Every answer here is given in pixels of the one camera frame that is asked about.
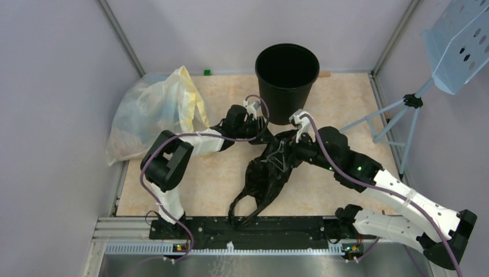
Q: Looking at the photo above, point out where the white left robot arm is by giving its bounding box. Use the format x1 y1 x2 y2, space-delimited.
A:
140 96 270 239

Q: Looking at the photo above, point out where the black plastic trash bin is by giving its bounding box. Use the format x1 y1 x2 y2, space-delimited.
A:
255 43 320 125

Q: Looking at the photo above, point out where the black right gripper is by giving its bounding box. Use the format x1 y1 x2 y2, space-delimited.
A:
267 126 337 171

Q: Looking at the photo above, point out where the translucent yellow plastic bag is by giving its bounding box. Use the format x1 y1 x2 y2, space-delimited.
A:
105 66 212 166

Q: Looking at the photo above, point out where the light blue tripod stand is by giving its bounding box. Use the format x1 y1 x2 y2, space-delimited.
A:
340 78 435 179

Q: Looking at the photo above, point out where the black plastic trash bag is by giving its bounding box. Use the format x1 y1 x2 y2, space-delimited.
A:
228 130 301 229

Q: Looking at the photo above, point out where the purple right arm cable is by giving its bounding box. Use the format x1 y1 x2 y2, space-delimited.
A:
299 111 465 277

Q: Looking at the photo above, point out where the white slotted cable duct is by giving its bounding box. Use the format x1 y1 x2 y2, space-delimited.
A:
105 242 358 256

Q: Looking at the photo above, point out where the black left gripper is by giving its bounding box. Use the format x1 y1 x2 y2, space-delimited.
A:
234 115 277 144

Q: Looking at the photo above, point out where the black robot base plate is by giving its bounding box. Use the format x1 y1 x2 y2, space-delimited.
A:
149 216 360 250

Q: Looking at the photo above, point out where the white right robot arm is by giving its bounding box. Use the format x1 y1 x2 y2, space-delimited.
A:
289 110 477 276

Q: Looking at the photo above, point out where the perforated light blue panel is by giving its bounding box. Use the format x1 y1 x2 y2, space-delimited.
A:
421 0 488 95

